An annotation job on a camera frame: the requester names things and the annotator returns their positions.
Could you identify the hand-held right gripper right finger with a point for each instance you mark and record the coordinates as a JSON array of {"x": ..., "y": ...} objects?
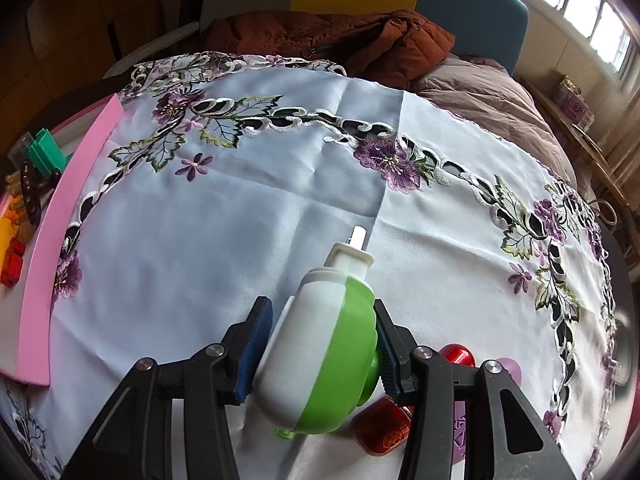
[{"x": 395, "y": 360}]

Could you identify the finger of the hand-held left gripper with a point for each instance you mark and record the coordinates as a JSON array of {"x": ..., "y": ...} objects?
[{"x": 32, "y": 200}]

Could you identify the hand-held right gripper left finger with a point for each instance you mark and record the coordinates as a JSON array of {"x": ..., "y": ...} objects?
[{"x": 255, "y": 355}]

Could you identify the pink-edged shallow box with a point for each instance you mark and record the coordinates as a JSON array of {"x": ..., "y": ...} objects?
[{"x": 75, "y": 200}]

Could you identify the green cup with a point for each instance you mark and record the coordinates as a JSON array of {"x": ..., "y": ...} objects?
[{"x": 47, "y": 157}]

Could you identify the green and white toy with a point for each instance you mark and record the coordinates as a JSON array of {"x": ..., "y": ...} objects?
[{"x": 320, "y": 350}]

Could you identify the red translucent cube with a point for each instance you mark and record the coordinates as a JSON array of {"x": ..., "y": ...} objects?
[
  {"x": 10, "y": 271},
  {"x": 17, "y": 248}
]

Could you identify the black cylinder container clear cap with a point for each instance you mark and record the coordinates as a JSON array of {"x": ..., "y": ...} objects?
[{"x": 19, "y": 146}]

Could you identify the red glossy cap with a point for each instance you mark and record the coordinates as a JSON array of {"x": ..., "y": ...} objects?
[{"x": 457, "y": 355}]

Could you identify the red translucent toy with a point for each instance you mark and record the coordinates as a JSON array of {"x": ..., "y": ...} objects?
[{"x": 380, "y": 430}]

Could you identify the dark toy with magenta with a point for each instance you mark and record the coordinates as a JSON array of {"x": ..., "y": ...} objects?
[{"x": 511, "y": 371}]

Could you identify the floral embroidered tablecloth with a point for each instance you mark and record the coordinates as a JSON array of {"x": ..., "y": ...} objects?
[{"x": 250, "y": 185}]

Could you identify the wooden cabinet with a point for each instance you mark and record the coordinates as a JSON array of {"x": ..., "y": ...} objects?
[{"x": 65, "y": 10}]

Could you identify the mauve quilt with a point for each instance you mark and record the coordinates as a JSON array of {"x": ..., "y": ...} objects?
[{"x": 490, "y": 100}]

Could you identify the wooden rack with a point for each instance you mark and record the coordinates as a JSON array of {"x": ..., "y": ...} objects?
[{"x": 600, "y": 170}]

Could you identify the purple printed box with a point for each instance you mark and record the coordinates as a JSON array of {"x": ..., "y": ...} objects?
[{"x": 575, "y": 102}]

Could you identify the brown padded jacket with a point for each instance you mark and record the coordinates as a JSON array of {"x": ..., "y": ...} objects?
[{"x": 310, "y": 35}]

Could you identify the window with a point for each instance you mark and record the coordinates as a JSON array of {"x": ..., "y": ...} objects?
[{"x": 595, "y": 15}]

